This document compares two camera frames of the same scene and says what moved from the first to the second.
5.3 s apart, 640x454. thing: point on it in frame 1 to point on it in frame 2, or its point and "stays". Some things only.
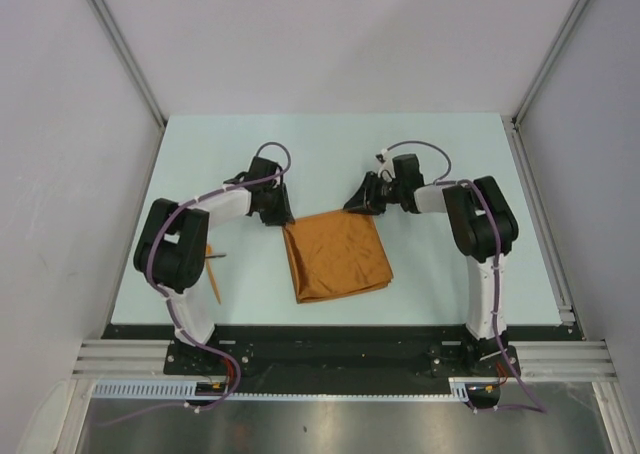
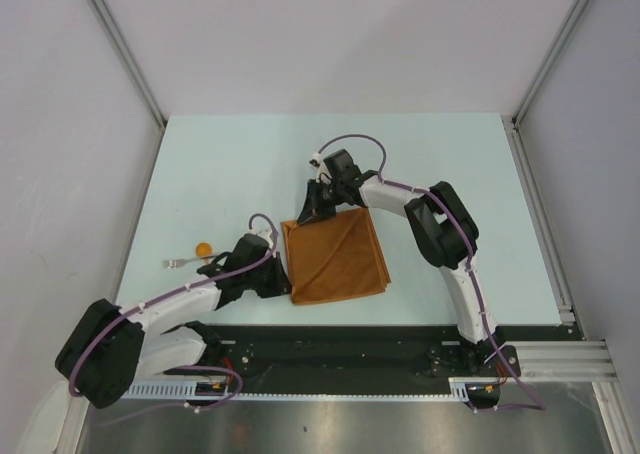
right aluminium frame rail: x=580 y=359 stays
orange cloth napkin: x=336 y=254 stays
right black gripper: x=365 y=199 to x=313 y=208
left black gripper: x=284 y=214 to x=280 y=284
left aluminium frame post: x=122 y=46 stays
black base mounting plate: x=259 y=358 stays
